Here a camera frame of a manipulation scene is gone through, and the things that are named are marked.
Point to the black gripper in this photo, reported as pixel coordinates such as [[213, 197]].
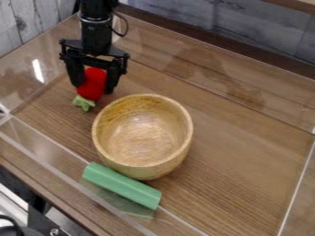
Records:
[[110, 58]]

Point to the red plush fruit green leaf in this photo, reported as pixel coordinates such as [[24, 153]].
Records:
[[91, 90]]

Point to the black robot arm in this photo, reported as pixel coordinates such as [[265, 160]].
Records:
[[94, 49]]

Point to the wooden bowl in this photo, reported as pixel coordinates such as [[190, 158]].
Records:
[[142, 134]]

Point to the green rectangular block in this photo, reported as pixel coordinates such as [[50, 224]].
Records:
[[122, 185]]

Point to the clear acrylic tray enclosure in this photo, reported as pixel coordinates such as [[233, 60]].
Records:
[[247, 181]]

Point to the black metal mount bracket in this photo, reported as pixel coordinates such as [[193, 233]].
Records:
[[40, 225]]

